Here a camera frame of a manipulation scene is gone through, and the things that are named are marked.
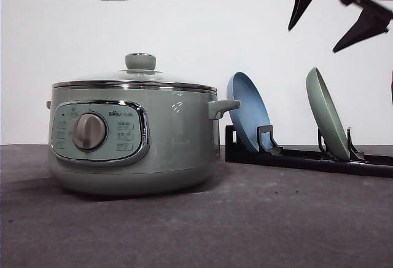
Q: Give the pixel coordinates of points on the green plate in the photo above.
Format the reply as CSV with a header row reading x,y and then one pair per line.
x,y
326,117

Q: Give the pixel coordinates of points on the glass steamer lid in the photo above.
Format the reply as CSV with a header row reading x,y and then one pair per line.
x,y
140,73

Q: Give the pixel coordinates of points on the green electric steamer pot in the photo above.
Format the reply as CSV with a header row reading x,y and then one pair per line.
x,y
134,137

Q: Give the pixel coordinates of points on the black plate rack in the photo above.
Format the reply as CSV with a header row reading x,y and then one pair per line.
x,y
268,152

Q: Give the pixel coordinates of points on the grey table mat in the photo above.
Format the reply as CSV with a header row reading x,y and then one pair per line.
x,y
247,216

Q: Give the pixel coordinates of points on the blue plate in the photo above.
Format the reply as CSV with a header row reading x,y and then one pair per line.
x,y
253,108

